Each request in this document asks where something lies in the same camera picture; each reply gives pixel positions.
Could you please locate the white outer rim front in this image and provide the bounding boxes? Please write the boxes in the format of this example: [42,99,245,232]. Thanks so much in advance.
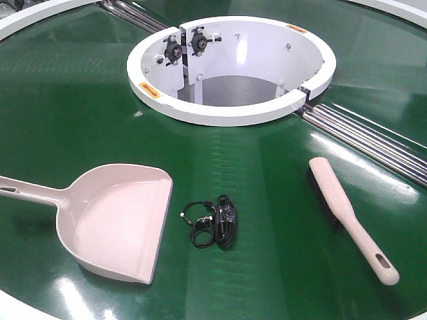
[1,291,55,319]

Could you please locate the steel rollers top left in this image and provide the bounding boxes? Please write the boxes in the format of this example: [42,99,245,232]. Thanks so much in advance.
[97,1,168,33]

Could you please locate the pink plastic dustpan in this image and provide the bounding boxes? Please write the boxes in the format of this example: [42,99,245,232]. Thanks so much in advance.
[1,163,173,285]

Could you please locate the white rim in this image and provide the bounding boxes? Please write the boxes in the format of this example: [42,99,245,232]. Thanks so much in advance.
[1,291,55,319]
[1,0,96,40]
[353,0,426,24]

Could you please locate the pink hand brush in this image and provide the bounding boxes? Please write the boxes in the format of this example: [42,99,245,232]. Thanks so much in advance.
[309,157,400,285]

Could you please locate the white outer rim right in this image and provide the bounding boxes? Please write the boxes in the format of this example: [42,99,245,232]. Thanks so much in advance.
[353,0,426,24]

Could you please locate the thick black cable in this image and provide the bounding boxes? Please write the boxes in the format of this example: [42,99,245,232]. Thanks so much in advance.
[211,194,238,250]

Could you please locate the white outer rim left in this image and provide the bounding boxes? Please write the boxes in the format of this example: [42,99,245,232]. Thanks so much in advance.
[1,0,96,40]

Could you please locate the black left bearing block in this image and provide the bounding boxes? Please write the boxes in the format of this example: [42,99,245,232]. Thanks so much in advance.
[163,35,183,66]

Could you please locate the steel rollers right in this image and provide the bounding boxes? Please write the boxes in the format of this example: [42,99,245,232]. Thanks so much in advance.
[295,103,426,188]

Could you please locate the white inner conveyor ring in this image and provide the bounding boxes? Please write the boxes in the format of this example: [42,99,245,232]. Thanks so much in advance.
[126,15,338,127]

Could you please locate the black right bearing block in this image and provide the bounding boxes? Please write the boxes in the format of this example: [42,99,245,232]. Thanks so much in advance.
[190,27,222,57]

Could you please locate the black bearing block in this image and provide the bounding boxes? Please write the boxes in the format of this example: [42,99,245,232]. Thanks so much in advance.
[163,35,183,66]
[190,27,222,57]

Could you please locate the steel rollers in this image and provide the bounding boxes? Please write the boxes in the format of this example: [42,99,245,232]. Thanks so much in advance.
[295,103,426,188]
[97,1,168,33]

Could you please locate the thin black looped cable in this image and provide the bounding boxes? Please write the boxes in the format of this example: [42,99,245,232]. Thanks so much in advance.
[179,201,218,248]

